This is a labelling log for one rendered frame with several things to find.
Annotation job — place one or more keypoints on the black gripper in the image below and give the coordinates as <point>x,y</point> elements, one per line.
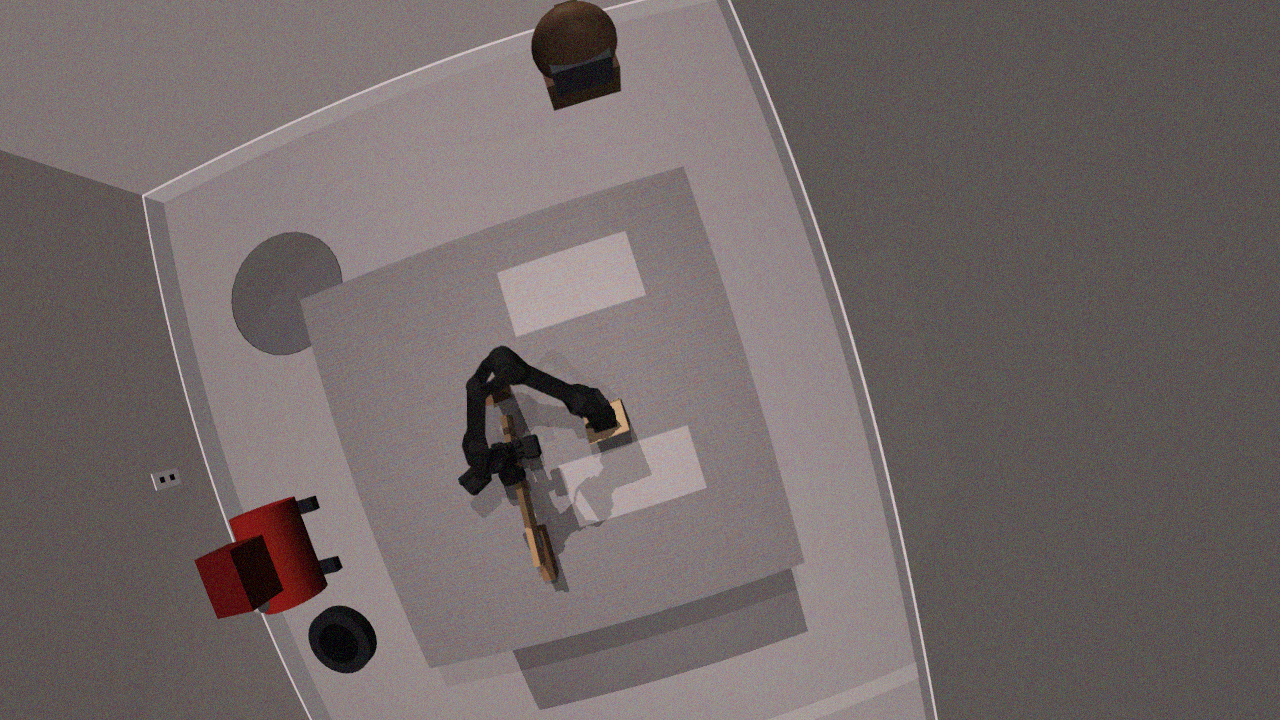
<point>521,448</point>

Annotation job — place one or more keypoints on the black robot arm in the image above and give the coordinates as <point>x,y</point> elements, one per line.
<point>510,369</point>

